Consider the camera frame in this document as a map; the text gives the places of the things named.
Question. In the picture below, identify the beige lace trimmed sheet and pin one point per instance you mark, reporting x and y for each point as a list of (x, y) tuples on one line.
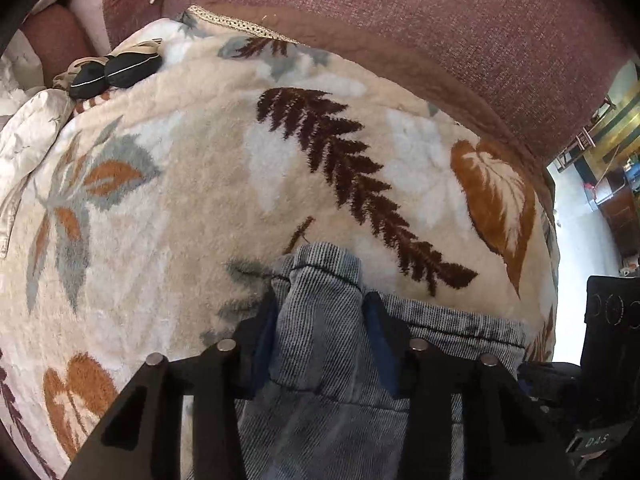
[(240, 22)]

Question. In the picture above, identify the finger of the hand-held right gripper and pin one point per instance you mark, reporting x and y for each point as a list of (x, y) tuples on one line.
[(550, 382)]

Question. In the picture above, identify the blue denim pants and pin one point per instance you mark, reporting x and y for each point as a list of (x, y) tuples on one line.
[(320, 320)]

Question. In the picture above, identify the pink red padded headboard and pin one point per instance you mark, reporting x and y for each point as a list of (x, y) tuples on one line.
[(400, 20)]

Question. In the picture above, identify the white floral cloth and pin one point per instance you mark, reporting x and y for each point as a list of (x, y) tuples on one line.
[(30, 125)]

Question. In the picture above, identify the leaf print fleece blanket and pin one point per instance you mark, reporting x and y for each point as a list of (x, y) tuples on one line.
[(200, 160)]

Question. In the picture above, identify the wooden chair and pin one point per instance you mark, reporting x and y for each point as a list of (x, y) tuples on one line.
[(585, 135)]

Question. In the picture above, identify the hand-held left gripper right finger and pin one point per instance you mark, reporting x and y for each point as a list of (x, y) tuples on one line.
[(380, 340)]

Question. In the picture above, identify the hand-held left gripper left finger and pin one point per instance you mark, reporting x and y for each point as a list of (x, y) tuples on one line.
[(265, 340)]

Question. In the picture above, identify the wooden cabinet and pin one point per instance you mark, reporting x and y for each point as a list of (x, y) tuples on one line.
[(622, 215)]

